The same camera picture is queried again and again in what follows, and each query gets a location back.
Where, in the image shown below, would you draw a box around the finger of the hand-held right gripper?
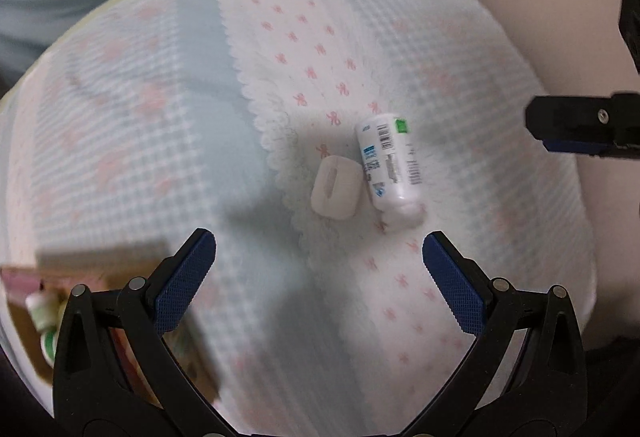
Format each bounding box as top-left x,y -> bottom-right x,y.
525,92 -> 640,159
620,0 -> 640,70

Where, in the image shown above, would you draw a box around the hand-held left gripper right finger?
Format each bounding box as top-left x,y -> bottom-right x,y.
422,231 -> 589,437

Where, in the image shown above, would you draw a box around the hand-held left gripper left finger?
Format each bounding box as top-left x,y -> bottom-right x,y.
52,228 -> 236,437

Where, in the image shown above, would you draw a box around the cardboard box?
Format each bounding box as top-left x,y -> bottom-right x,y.
0,239 -> 223,400

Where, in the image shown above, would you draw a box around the white plastic bottle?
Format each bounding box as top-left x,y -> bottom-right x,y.
354,114 -> 427,232

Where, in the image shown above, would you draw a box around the pale green jar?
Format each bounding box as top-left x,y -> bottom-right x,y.
25,292 -> 63,332

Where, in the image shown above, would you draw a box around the pink patterned packet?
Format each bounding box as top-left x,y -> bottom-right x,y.
0,266 -> 43,300

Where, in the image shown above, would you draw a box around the blue checked printed bedsheet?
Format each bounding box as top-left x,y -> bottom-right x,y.
0,0 -> 598,437

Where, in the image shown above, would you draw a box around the pale green mattress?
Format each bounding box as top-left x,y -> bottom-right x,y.
0,0 -> 431,103

